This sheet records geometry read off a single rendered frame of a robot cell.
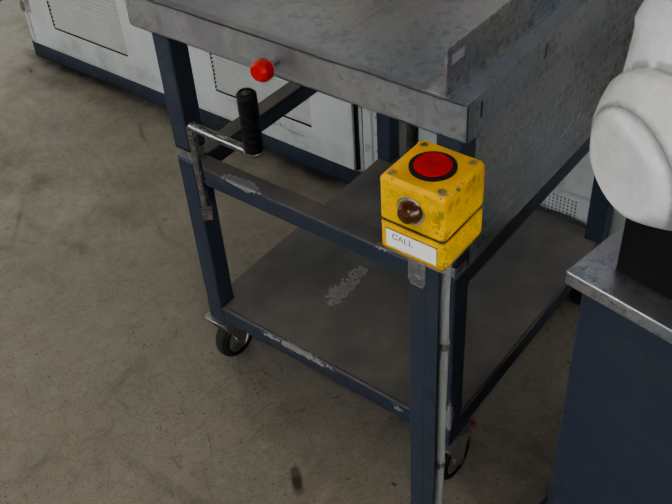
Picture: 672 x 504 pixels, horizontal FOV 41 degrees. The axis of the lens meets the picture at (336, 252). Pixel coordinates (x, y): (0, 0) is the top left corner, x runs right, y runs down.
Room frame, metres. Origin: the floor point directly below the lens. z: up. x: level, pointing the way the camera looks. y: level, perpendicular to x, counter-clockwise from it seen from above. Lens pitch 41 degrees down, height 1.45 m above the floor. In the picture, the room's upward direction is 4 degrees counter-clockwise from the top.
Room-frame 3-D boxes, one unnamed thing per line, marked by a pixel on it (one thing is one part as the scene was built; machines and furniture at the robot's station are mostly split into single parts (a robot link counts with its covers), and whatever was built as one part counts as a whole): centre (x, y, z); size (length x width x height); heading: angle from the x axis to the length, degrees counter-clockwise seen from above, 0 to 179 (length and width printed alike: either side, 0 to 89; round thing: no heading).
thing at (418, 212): (0.71, -0.07, 0.87); 0.03 x 0.01 x 0.03; 50
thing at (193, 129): (1.19, 0.16, 0.61); 0.17 x 0.03 x 0.30; 49
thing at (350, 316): (1.39, -0.16, 0.46); 0.64 x 0.58 x 0.66; 140
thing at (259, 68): (1.12, 0.08, 0.82); 0.04 x 0.03 x 0.03; 140
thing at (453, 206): (0.74, -0.10, 0.85); 0.08 x 0.08 x 0.10; 50
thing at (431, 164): (0.74, -0.10, 0.90); 0.04 x 0.04 x 0.02
